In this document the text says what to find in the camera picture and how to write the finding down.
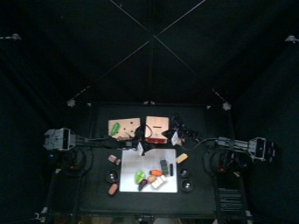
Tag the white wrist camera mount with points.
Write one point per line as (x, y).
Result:
(175, 138)
(141, 148)

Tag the red sausage toy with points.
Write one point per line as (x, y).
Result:
(113, 189)

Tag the white sushi roll toy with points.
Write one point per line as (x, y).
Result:
(159, 181)

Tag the green pea pod toy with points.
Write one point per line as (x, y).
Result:
(115, 128)

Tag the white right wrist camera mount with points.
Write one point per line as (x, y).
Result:
(175, 138)

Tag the beige egg toy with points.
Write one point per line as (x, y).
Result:
(151, 178)

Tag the white cutting board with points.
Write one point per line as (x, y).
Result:
(150, 163)

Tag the purple eggplant toy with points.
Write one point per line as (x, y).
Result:
(143, 185)

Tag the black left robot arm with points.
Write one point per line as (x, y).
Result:
(90, 142)

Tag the dark green seaweed sushi toy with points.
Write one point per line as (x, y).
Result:
(165, 166)

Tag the light green lettuce toy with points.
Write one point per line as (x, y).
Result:
(139, 176)

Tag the orange carrot toy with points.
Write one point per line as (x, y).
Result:
(157, 172)

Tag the small black bowl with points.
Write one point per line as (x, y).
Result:
(185, 172)

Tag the black printed label plate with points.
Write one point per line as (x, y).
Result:
(230, 202)

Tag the wooden toy stove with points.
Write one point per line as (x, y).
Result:
(126, 128)

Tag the yellow egg sushi toy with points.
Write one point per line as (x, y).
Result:
(182, 158)

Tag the red tuna sushi toy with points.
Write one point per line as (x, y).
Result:
(114, 159)

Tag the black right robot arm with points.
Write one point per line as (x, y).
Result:
(238, 144)

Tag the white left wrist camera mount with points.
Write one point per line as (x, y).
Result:
(141, 148)

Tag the wooden box with red drawer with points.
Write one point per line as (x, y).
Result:
(157, 128)

